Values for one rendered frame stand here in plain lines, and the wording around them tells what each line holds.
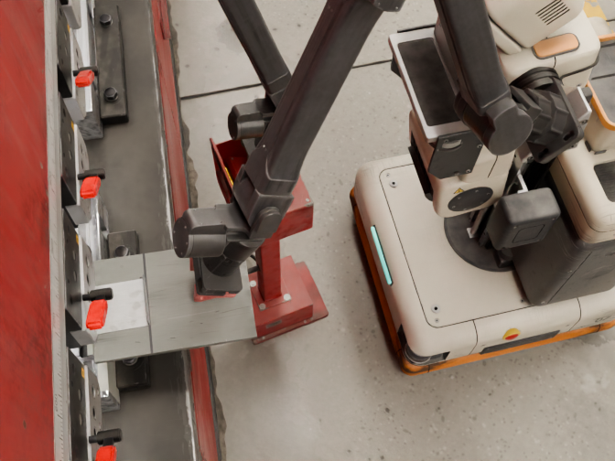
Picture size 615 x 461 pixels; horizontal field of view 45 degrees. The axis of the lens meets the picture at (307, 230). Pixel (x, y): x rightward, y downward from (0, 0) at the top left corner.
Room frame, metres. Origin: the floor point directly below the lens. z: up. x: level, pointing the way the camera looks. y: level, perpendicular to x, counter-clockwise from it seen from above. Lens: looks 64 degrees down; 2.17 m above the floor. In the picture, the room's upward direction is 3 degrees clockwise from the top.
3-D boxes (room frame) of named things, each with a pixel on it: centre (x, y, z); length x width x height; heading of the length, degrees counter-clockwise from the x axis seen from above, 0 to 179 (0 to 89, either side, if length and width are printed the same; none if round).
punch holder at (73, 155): (0.58, 0.40, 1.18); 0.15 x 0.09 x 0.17; 12
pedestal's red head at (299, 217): (0.81, 0.10, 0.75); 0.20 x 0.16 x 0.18; 25
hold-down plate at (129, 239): (0.46, 0.32, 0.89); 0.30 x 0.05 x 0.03; 12
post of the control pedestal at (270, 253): (0.81, 0.10, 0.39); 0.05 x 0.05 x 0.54; 25
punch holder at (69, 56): (0.78, 0.44, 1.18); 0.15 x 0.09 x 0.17; 12
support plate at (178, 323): (0.44, 0.22, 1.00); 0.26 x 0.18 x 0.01; 102
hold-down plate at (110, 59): (1.02, 0.44, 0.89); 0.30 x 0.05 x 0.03; 12
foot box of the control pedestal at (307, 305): (0.83, 0.08, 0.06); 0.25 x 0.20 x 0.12; 115
